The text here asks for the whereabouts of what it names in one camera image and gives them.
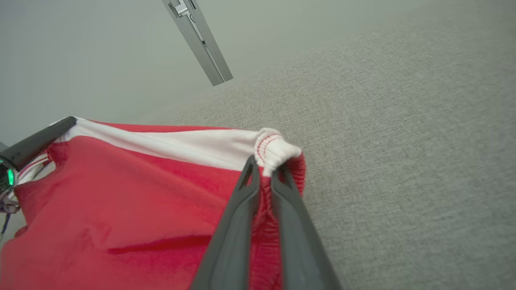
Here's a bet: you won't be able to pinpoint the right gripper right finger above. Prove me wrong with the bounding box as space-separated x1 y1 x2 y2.
271 163 343 290

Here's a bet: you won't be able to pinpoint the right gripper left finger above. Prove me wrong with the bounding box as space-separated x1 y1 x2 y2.
189 155 260 290

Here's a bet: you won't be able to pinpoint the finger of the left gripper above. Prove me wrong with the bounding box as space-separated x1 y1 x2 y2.
0 116 77 169

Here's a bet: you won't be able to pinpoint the red shorts with white stripe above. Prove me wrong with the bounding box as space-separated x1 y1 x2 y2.
0 117 307 290

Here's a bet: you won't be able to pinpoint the grey fabric sofa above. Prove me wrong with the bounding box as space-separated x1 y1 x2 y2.
117 0 516 290

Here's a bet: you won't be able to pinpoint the grey aluminium rail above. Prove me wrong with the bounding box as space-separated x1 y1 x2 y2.
162 0 233 87

